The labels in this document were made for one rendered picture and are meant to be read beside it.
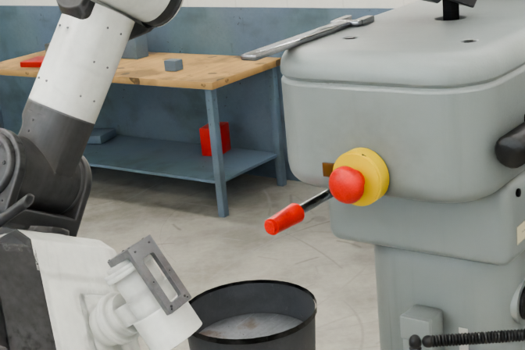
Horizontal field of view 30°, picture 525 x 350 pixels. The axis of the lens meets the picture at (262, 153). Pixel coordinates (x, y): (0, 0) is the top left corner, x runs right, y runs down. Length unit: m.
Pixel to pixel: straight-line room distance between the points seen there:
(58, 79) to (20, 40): 7.11
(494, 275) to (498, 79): 0.28
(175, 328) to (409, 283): 0.30
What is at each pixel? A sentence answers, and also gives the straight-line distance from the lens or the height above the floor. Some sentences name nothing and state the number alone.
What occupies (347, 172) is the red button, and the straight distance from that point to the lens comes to 1.01.
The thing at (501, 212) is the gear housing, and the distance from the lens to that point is 1.10.
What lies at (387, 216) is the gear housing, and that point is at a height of 1.68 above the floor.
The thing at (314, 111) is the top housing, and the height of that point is 1.82.
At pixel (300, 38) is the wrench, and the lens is 1.10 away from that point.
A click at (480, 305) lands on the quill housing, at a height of 1.56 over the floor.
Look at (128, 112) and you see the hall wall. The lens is 7.63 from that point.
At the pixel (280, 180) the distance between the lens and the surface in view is 6.68.
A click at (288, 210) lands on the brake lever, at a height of 1.71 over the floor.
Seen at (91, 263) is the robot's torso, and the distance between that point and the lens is 1.23.
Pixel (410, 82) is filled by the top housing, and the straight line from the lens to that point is 1.00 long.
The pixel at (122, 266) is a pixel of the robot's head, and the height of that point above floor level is 1.67.
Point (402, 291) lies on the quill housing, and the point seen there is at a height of 1.56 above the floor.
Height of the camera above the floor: 2.08
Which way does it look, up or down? 16 degrees down
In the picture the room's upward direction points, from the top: 5 degrees counter-clockwise
